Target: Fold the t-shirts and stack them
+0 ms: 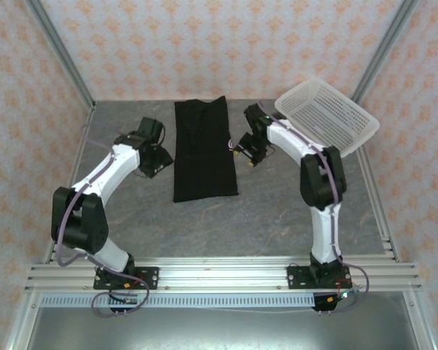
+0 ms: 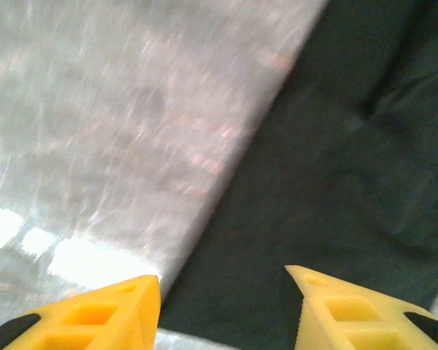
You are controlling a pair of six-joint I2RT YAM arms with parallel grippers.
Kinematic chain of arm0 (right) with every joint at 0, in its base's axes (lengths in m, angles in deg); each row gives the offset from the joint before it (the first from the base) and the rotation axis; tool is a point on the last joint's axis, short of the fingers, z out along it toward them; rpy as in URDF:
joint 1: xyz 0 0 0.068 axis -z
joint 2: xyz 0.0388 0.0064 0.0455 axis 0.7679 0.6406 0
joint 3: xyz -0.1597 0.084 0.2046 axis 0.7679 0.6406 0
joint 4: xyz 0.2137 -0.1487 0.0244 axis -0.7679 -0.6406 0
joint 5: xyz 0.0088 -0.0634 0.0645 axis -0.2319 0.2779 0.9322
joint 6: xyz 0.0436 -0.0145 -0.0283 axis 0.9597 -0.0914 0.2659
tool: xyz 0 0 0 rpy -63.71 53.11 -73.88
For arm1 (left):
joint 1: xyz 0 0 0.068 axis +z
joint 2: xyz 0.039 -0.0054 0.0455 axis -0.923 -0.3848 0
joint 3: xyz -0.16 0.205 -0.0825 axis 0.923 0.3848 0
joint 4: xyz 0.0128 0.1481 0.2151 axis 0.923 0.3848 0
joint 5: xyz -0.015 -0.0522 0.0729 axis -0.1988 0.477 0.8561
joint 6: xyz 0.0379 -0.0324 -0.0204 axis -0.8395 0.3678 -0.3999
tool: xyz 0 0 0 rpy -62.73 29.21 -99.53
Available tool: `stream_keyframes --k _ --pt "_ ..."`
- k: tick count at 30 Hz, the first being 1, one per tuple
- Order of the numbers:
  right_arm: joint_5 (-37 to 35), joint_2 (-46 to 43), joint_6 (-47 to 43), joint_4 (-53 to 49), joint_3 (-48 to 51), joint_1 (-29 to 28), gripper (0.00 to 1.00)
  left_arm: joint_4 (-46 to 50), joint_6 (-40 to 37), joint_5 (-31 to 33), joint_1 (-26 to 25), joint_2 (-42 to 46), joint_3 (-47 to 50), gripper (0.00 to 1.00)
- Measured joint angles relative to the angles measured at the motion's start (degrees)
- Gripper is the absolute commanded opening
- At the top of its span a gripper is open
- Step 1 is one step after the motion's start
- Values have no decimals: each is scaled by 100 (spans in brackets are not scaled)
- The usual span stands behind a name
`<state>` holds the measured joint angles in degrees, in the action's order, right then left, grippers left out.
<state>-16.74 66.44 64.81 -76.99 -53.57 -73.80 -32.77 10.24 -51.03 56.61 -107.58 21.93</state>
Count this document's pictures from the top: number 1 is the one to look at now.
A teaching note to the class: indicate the black t-shirt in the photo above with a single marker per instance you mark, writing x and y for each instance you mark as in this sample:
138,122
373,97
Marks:
204,164

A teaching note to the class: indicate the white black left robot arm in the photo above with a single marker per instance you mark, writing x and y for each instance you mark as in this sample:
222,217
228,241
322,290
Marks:
84,222

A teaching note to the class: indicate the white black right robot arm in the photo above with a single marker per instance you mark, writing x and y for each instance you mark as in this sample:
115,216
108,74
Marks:
323,182

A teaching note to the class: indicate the white perforated plastic basket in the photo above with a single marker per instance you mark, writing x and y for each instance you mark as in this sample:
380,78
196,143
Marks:
328,113

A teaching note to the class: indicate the shiny metal sheet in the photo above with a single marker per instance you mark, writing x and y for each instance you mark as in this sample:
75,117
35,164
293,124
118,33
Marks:
222,330

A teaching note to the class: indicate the aluminium side rail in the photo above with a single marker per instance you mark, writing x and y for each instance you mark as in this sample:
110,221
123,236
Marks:
385,226
78,153

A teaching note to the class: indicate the aluminium rail beam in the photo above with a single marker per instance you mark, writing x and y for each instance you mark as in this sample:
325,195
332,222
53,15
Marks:
222,273

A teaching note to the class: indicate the aluminium frame post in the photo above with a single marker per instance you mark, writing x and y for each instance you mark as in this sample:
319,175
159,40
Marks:
383,54
62,54

